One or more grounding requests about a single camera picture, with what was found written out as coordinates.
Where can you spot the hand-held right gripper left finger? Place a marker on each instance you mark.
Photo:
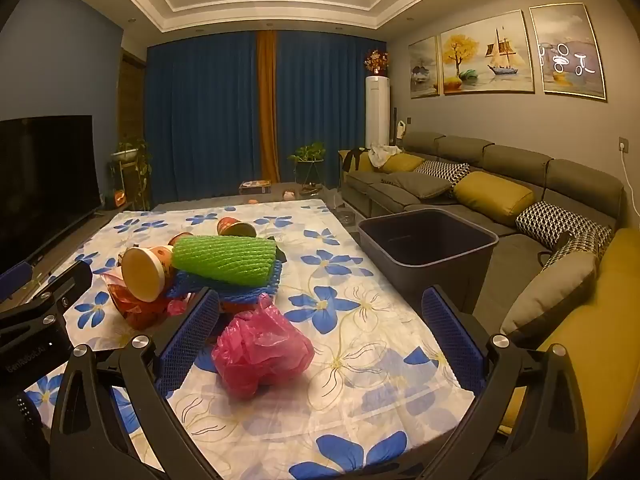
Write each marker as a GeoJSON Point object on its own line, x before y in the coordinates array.
{"type": "Point", "coordinates": [190, 335]}

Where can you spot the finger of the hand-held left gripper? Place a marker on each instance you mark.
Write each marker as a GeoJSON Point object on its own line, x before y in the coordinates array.
{"type": "Point", "coordinates": [15, 274]}
{"type": "Point", "coordinates": [70, 282]}

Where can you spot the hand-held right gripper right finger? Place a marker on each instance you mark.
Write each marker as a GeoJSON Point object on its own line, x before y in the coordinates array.
{"type": "Point", "coordinates": [450, 340]}

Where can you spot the red plastic snack bag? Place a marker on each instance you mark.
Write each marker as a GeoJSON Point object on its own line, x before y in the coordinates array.
{"type": "Point", "coordinates": [135, 312]}

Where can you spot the pink plastic bag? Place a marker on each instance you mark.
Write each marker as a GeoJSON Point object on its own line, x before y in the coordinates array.
{"type": "Point", "coordinates": [260, 350]}

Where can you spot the blue foam net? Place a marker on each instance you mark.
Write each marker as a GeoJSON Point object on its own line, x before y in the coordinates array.
{"type": "Point", "coordinates": [250, 292]}

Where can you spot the white orange paper cup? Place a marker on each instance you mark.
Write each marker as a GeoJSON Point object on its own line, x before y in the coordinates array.
{"type": "Point", "coordinates": [147, 272]}

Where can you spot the green foam net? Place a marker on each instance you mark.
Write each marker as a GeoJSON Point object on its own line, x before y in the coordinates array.
{"type": "Point", "coordinates": [225, 260]}

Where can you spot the dark grey trash bin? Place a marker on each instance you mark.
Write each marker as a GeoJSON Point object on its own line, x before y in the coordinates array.
{"type": "Point", "coordinates": [425, 260]}

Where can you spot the red paper cup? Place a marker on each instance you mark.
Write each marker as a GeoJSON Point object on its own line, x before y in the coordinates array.
{"type": "Point", "coordinates": [181, 240]}
{"type": "Point", "coordinates": [235, 227]}

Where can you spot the grey pillow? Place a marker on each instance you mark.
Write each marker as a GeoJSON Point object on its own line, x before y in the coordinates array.
{"type": "Point", "coordinates": [417, 185]}
{"type": "Point", "coordinates": [545, 300]}

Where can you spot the blue floral tablecloth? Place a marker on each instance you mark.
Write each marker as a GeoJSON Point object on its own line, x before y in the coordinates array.
{"type": "Point", "coordinates": [360, 280]}

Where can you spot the black television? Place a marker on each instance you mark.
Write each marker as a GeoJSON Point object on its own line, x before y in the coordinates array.
{"type": "Point", "coordinates": [45, 170]}

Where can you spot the trailing potted plant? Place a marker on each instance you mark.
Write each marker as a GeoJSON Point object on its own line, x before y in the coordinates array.
{"type": "Point", "coordinates": [132, 160]}

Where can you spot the large yellow cushion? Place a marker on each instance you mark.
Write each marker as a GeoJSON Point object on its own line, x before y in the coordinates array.
{"type": "Point", "coordinates": [600, 340]}

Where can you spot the black white patterned pillow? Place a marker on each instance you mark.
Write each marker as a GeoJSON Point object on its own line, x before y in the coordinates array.
{"type": "Point", "coordinates": [445, 172]}
{"type": "Point", "coordinates": [555, 225]}

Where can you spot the flat printed box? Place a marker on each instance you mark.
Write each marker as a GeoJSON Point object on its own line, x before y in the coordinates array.
{"type": "Point", "coordinates": [255, 187]}

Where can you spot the small yellow pillow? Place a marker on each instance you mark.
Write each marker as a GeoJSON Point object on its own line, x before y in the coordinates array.
{"type": "Point", "coordinates": [402, 162]}

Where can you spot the grey sofa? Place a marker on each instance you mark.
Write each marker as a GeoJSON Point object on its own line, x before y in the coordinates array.
{"type": "Point", "coordinates": [520, 160]}

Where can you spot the white cloth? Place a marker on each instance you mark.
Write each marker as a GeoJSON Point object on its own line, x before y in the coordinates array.
{"type": "Point", "coordinates": [384, 155]}

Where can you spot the wooden blind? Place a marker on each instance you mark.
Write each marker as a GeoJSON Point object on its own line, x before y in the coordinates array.
{"type": "Point", "coordinates": [132, 95]}

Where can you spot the black garment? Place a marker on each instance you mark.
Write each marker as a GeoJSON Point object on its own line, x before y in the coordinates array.
{"type": "Point", "coordinates": [352, 160]}

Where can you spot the blue curtain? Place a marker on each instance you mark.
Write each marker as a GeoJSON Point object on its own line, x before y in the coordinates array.
{"type": "Point", "coordinates": [200, 120]}
{"type": "Point", "coordinates": [325, 110]}

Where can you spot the orange curtain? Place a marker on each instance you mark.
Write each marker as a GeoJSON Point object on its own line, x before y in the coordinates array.
{"type": "Point", "coordinates": [267, 110]}

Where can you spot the white standing air conditioner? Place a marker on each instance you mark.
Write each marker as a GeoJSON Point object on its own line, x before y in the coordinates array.
{"type": "Point", "coordinates": [377, 110]}

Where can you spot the small landscape painting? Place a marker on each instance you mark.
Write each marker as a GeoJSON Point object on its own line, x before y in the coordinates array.
{"type": "Point", "coordinates": [424, 70]}

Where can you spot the tree and ship painting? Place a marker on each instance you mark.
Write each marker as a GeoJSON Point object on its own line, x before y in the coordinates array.
{"type": "Point", "coordinates": [485, 55]}

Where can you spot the red gold flower decoration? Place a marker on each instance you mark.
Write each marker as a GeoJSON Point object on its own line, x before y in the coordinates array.
{"type": "Point", "coordinates": [376, 62]}

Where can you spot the grey abstract painting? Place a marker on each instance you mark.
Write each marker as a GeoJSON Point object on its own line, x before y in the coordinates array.
{"type": "Point", "coordinates": [567, 55]}

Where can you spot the wall socket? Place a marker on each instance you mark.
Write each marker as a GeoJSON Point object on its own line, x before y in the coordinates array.
{"type": "Point", "coordinates": [624, 144]}

